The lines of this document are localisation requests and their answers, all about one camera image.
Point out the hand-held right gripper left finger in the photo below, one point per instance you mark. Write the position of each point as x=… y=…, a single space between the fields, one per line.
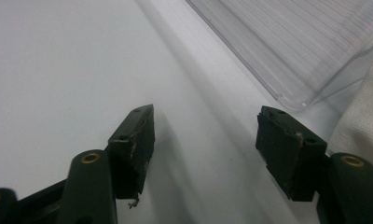
x=132 y=155

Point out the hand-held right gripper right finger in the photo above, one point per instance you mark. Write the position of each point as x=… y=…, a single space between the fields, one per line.
x=288 y=155

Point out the white cloth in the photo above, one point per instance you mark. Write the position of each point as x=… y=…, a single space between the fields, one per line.
x=361 y=124

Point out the clear plastic tray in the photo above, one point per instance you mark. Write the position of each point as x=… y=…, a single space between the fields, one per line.
x=293 y=46

